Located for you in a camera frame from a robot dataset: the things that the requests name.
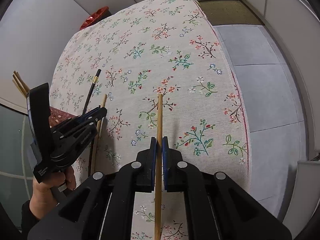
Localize wooden chopstick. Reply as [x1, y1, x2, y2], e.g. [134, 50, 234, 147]
[14, 71, 30, 92]
[155, 94, 163, 240]
[12, 79, 27, 98]
[89, 93, 108, 176]

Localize black chopstick gold band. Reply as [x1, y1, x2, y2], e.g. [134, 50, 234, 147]
[82, 69, 101, 115]

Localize person's left hand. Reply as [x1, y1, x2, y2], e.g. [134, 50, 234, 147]
[29, 166, 76, 219]

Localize pink perforated plastic basket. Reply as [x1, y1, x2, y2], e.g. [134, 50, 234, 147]
[49, 107, 75, 127]

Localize floral tablecloth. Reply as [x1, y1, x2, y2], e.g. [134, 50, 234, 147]
[48, 0, 251, 240]

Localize red trash bin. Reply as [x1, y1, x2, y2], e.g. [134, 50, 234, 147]
[80, 6, 112, 30]

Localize brown floor mat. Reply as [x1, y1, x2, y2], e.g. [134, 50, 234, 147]
[198, 0, 264, 25]

